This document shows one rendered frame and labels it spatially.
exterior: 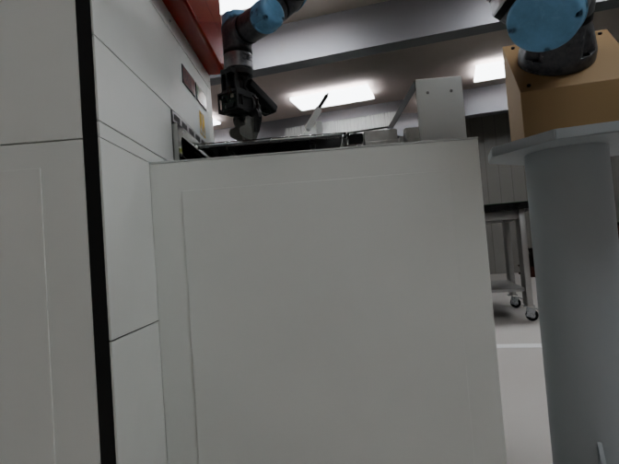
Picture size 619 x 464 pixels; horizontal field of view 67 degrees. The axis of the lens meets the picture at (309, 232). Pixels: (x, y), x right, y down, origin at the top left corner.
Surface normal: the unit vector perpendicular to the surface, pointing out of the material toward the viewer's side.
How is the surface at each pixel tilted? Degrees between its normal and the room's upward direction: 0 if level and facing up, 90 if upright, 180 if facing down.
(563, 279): 90
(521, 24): 138
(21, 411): 90
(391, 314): 90
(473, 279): 90
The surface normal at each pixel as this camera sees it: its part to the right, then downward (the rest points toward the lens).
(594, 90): -0.25, -0.02
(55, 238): -0.02, -0.04
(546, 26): -0.38, 0.75
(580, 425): -0.68, 0.02
